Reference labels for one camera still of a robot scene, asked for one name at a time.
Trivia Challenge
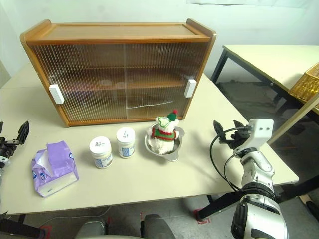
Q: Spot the black table leg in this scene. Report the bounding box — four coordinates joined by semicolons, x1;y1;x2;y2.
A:
0;217;47;239
198;191;241;221

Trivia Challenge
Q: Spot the black table base bar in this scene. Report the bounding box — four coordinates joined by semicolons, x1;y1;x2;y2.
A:
274;174;319;202

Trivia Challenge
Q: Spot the white door handle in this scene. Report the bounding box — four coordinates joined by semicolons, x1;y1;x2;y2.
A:
184;79;198;99
48;84;65;105

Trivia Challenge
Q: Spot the steel bowl with handles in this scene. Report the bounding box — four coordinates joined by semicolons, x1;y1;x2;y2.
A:
144;126;186;163

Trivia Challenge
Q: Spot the white plush toy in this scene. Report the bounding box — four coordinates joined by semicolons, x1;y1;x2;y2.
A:
147;108;181;156

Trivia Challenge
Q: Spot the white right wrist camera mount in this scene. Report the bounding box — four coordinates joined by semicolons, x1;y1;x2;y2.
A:
233;118;275;153

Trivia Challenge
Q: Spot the cream table with black legs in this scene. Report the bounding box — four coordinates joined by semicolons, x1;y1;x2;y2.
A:
211;44;319;116

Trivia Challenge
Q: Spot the white jar with blue label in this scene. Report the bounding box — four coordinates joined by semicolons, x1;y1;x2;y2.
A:
116;127;137;159
89;136;114;170

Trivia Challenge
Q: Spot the cracked ribbed glass sliding door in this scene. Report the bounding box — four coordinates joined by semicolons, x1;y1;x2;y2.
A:
123;41;210;120

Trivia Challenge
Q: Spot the wooden cabinet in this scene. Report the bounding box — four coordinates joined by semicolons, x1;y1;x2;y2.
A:
19;18;217;128

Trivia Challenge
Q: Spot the purple tissue pack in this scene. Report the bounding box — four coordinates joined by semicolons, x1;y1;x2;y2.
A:
30;140;80;198

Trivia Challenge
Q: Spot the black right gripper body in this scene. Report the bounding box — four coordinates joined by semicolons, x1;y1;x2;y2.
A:
219;126;250;150

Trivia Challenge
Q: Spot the white floor cable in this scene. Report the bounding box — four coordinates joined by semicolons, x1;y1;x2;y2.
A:
40;205;111;225

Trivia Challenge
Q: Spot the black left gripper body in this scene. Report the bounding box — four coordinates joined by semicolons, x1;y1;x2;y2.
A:
0;137;18;158

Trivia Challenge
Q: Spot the light wooden pole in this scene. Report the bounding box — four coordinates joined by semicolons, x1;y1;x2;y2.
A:
267;92;319;146

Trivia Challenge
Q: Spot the grey rounded shape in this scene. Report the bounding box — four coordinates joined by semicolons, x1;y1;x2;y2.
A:
140;213;176;239
74;217;108;239

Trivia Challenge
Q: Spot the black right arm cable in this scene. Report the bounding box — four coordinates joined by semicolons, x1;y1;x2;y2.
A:
209;126;250;193

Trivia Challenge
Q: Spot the wicker basket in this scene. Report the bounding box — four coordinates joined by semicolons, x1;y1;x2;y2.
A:
289;62;319;105

